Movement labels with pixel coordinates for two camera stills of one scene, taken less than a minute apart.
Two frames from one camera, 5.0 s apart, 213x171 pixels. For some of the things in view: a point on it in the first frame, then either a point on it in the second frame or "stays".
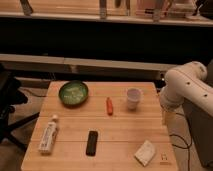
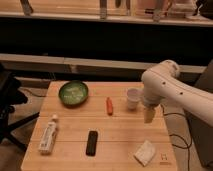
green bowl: [73, 93] stays
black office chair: [10, 96] stays
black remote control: [91, 143] stays
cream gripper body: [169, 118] -> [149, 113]
